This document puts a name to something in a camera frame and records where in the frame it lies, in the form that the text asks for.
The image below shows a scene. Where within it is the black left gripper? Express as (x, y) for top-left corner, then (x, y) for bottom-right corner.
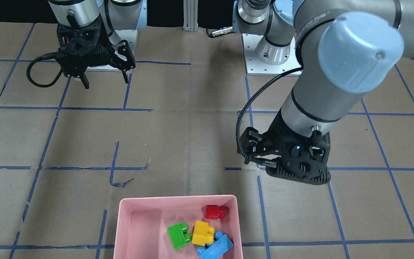
(241, 111), (331, 185)

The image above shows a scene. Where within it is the aluminium frame post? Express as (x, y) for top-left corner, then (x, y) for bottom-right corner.
(183, 0), (198, 34)

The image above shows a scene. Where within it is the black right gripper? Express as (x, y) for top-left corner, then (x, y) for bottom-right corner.
(56, 18), (136, 90)

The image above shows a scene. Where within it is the pink plastic box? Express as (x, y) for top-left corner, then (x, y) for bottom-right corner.
(113, 195), (243, 259)

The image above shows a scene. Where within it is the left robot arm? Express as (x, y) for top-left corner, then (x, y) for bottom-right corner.
(232, 0), (414, 185)

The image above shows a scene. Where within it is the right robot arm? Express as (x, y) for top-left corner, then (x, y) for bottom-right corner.
(48, 0), (147, 89)

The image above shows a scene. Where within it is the green toy block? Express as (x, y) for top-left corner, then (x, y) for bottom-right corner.
(167, 222), (192, 250)

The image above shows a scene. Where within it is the blue toy block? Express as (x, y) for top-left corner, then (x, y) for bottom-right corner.
(196, 231), (234, 259)

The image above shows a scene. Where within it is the yellow toy block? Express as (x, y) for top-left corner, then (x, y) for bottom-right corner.
(191, 220), (215, 246)

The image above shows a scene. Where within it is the red toy block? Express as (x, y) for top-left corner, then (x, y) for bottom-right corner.
(205, 205), (227, 220)

